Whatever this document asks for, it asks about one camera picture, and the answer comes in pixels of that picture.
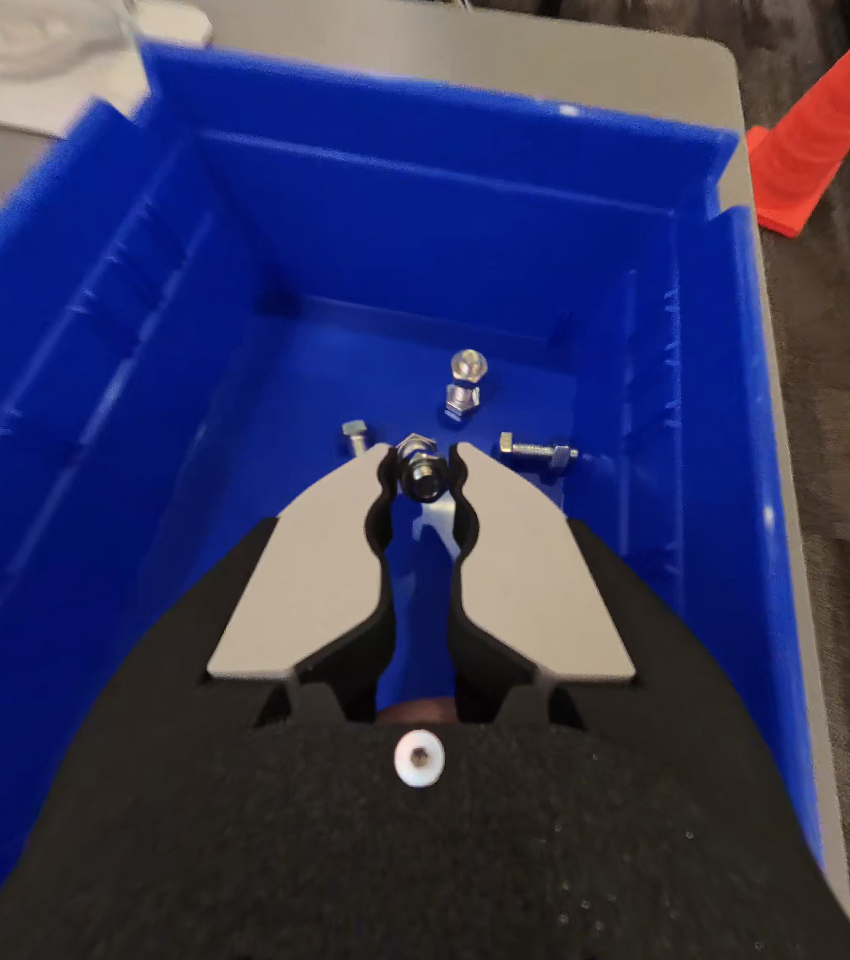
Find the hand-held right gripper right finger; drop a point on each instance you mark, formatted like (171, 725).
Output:
(537, 592)

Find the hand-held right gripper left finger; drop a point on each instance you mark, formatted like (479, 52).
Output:
(305, 592)

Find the steel hex bolt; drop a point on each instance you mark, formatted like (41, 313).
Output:
(353, 433)
(468, 366)
(533, 450)
(425, 480)

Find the blue storage bin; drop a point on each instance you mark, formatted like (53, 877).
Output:
(395, 225)

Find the orange traffic cone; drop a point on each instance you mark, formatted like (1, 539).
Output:
(814, 150)

